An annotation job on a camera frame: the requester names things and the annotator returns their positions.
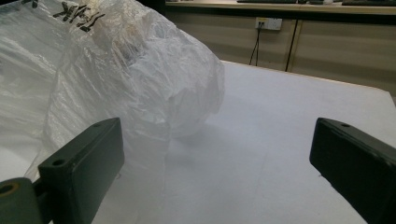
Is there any white table mat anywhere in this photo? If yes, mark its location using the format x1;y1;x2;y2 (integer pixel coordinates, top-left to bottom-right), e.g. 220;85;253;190
0;61;396;224

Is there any wooden desk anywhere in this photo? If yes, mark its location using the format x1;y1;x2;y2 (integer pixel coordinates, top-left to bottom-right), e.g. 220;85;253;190
164;0;396;25

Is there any clear plastic bag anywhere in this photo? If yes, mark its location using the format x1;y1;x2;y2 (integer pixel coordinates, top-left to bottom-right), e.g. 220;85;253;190
0;0;226;224

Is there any white wall socket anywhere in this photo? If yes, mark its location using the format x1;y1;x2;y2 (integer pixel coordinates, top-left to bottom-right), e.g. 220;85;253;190
254;17;283;32

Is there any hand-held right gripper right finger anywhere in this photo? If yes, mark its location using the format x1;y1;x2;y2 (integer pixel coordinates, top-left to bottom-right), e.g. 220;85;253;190
309;117;396;224

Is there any black wall cable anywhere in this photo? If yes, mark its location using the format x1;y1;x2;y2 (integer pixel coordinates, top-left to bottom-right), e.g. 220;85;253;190
248;25;262;67

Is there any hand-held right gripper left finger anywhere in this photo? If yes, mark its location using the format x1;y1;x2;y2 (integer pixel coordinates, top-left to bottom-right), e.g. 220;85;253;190
37;117;125;224

